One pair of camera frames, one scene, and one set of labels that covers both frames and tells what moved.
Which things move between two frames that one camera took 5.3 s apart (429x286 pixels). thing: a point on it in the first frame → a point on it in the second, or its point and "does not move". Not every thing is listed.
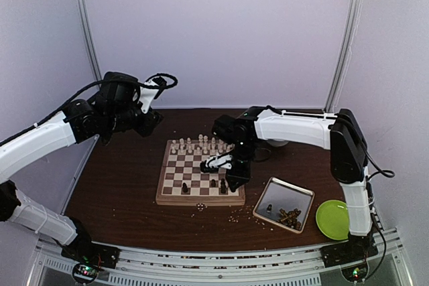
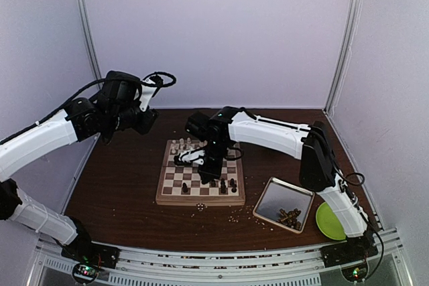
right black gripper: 243,177 → 212,173
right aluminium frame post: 350,38 does not move
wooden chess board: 182,182 does not move
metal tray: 278,194 does not move
